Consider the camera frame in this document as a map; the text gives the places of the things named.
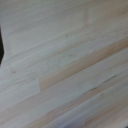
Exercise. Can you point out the dark blurred object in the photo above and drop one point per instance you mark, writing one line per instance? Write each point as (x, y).
(1, 46)

